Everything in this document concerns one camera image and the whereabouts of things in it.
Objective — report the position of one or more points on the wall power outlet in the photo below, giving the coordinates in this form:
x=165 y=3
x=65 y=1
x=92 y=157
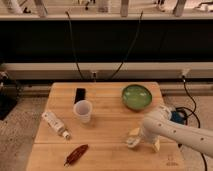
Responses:
x=94 y=75

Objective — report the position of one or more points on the brown red feather-shaped object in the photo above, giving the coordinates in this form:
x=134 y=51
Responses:
x=76 y=154

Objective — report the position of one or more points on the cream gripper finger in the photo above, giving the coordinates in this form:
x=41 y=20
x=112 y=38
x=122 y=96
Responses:
x=135 y=132
x=156 y=146

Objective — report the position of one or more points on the green bowl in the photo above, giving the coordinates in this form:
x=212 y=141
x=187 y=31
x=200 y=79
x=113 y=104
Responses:
x=136 y=97

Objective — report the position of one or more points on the white tube bottle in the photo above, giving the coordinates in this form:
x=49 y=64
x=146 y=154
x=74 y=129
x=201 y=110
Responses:
x=56 y=124

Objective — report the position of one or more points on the blue connector box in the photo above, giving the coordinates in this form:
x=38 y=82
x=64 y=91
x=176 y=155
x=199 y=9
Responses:
x=177 y=118

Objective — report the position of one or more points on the white ceramic cup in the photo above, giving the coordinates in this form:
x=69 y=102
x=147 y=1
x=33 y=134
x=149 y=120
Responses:
x=83 y=109

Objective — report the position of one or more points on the black equipment at left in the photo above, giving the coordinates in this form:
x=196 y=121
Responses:
x=7 y=103

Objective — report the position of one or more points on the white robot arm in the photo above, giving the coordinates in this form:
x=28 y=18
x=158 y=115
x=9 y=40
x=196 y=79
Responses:
x=158 y=123

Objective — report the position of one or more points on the black rectangular block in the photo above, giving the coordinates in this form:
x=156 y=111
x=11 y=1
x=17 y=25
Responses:
x=80 y=94

